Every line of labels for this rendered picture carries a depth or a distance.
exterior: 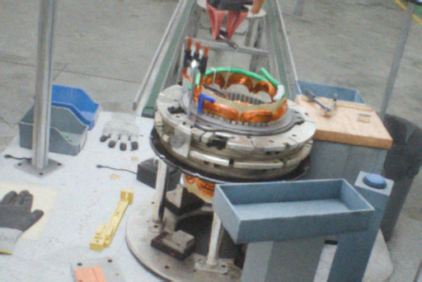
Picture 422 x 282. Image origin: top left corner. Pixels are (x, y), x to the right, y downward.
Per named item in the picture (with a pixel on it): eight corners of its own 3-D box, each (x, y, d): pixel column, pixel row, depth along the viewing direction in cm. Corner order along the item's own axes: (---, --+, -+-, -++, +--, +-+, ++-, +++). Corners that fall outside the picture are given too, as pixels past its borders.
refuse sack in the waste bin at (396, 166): (328, 169, 316) (344, 105, 303) (400, 180, 321) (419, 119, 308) (339, 208, 281) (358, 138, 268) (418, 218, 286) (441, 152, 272)
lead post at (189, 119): (184, 125, 113) (193, 64, 109) (185, 119, 115) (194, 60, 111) (193, 127, 113) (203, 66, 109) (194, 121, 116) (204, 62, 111)
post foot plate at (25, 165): (65, 166, 154) (65, 163, 153) (41, 179, 146) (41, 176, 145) (38, 154, 156) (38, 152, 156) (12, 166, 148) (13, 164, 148)
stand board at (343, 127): (294, 103, 151) (296, 94, 150) (368, 114, 154) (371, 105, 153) (306, 138, 133) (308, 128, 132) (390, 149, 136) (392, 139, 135)
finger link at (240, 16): (201, 33, 135) (208, -8, 131) (231, 35, 138) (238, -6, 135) (212, 44, 130) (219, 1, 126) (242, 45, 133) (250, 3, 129)
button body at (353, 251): (324, 289, 128) (354, 185, 119) (330, 272, 135) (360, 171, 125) (355, 299, 127) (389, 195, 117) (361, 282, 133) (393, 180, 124)
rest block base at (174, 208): (203, 206, 146) (203, 199, 145) (178, 216, 140) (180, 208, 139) (188, 196, 148) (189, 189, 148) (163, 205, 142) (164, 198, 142)
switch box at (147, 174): (151, 171, 160) (153, 152, 158) (180, 186, 156) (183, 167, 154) (135, 179, 155) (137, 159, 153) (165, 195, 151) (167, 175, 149)
